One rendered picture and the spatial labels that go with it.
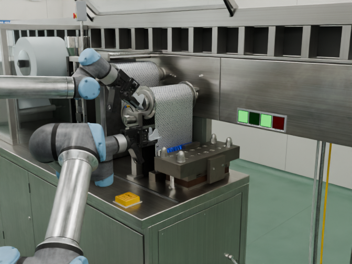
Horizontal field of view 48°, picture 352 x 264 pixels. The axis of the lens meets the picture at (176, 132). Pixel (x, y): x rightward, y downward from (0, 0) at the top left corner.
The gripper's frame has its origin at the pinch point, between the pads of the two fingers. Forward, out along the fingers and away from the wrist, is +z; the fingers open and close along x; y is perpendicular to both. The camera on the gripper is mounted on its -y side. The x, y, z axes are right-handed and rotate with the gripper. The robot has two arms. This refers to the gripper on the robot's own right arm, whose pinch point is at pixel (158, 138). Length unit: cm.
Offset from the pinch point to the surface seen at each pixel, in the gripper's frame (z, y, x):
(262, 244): 119, -110, 18
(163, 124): 2.4, 6.1, -0.2
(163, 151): -4.5, -3.5, -7.7
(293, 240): 141, -110, 5
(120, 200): -29.5, -17.4, -10.0
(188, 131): 18.7, -0.2, -0.2
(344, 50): 31, 40, -66
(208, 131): 49, -8, 13
